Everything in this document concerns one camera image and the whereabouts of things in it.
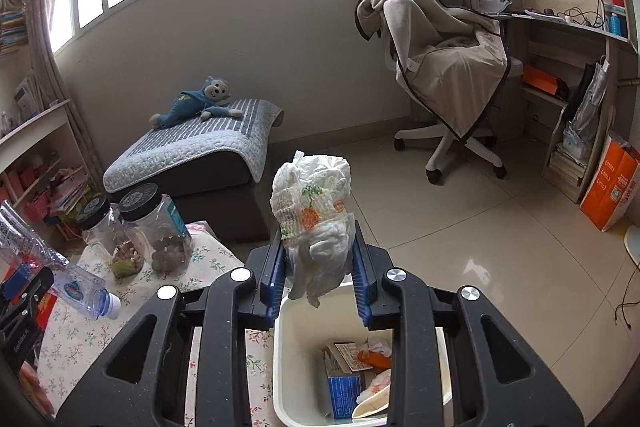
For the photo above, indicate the blue bottle on desk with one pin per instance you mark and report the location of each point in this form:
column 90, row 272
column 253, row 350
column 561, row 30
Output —
column 615, row 24

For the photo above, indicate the silver plastic bag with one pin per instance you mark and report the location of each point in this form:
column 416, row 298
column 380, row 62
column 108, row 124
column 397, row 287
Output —
column 578, row 134

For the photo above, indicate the white printed tissue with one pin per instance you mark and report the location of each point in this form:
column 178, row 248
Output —
column 308, row 200

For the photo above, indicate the stack of books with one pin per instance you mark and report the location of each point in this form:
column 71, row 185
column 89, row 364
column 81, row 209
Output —
column 565, row 173

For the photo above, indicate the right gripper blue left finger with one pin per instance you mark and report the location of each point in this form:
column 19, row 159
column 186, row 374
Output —
column 274, row 278

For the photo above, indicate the clear jar with snacks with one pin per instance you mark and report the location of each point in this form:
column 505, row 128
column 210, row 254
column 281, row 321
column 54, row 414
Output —
column 100, row 227

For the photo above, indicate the pink basket on shelf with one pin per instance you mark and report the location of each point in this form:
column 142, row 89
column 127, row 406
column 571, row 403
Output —
column 38, row 208

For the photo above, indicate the white wall shelf unit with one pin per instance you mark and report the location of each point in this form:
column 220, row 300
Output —
column 39, row 151

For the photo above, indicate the blue white carton box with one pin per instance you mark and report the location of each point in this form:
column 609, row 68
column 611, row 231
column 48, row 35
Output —
column 343, row 388

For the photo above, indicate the blue plush monkey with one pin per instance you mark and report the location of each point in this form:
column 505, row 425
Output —
column 208, row 102

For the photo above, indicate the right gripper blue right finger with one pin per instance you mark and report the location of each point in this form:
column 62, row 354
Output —
column 363, row 278

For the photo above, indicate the clear jar with brown balls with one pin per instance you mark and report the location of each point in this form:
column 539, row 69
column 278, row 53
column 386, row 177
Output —
column 154, row 225

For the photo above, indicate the orange paper shopping bag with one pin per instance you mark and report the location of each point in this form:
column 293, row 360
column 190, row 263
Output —
column 614, row 185

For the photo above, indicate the white trash bin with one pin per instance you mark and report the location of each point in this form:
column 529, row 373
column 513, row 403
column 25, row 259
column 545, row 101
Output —
column 301, row 333

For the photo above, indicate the red white snack wrapper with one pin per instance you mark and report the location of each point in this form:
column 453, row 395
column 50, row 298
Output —
column 376, row 352

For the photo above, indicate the orange box under desk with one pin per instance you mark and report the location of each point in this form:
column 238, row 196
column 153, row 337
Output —
column 540, row 80

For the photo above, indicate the wooden desk with shelves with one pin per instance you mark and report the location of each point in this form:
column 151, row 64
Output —
column 559, row 37

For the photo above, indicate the clear plastic water bottle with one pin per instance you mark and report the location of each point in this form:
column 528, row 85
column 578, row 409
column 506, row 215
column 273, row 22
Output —
column 27, row 253

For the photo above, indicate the person's left hand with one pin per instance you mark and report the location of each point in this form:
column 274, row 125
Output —
column 31, row 386

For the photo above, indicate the beige blanket on chair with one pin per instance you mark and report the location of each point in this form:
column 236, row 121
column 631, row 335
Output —
column 452, row 61

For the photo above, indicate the white round scale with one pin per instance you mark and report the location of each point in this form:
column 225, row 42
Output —
column 632, row 244

